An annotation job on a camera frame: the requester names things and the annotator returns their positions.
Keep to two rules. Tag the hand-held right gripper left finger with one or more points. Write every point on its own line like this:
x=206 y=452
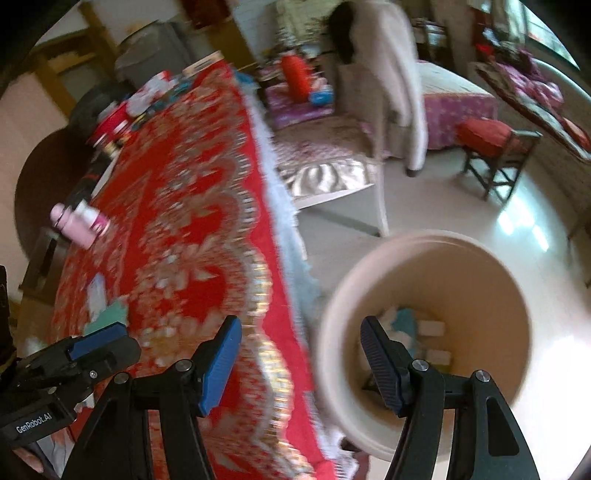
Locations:
x=219 y=364

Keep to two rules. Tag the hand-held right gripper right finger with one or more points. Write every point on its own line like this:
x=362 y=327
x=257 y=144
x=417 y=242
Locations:
x=381 y=364

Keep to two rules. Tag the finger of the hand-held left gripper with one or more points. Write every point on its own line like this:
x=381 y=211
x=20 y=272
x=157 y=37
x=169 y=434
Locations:
x=99 y=344

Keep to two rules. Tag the teal packet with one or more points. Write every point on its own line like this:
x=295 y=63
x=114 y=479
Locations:
x=405 y=322

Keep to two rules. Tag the small white box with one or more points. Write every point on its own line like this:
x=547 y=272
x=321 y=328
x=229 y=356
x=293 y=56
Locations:
x=431 y=328
x=438 y=359

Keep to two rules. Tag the cream plastic bucket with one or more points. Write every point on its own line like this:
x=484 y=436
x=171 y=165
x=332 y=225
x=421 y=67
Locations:
x=485 y=295

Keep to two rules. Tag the white printed paper wrapper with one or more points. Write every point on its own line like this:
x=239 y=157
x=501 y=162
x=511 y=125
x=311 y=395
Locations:
x=99 y=290

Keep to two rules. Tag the white bottle with pink label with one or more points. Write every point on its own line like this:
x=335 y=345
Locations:
x=94 y=217

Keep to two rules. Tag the red patterned tablecloth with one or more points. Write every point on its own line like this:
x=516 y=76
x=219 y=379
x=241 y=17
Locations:
x=184 y=230

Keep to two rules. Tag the white chair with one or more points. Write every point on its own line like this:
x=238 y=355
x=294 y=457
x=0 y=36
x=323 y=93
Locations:
x=381 y=198

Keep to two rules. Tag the dark round stool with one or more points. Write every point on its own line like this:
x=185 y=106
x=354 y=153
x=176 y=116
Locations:
x=46 y=175

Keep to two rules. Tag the white lace table cover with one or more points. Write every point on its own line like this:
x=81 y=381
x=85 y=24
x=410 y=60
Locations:
x=286 y=194

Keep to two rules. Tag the gold satin seat cushion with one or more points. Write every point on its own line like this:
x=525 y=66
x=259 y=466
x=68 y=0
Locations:
x=328 y=180

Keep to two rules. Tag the red box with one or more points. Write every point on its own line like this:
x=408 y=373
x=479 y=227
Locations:
x=113 y=122

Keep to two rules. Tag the wooden stool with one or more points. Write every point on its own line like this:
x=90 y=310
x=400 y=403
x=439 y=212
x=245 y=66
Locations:
x=503 y=170

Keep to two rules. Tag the red seat cushion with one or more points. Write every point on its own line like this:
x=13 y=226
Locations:
x=482 y=136

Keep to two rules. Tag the pink covered low table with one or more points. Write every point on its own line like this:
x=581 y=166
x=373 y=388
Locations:
x=295 y=113

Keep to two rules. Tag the bed with pink cover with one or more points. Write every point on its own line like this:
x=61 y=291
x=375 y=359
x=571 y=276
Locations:
x=457 y=106

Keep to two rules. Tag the small blue container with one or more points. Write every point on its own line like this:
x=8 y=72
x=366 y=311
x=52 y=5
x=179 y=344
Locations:
x=321 y=98

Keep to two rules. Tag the red thermos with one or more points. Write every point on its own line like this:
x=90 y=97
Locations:
x=296 y=78

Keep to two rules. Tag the grey appliance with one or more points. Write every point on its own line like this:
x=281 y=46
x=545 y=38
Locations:
x=152 y=50

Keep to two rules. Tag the white flat board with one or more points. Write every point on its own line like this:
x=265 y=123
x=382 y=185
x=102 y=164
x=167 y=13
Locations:
x=201 y=63

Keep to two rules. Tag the floral sofa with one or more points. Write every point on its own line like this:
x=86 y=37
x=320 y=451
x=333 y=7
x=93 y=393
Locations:
x=554 y=120

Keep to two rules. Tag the pink floral blanket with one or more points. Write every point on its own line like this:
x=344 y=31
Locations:
x=531 y=78

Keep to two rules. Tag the black cloth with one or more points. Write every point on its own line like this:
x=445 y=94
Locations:
x=344 y=32

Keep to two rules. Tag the window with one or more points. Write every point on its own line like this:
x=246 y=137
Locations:
x=549 y=32

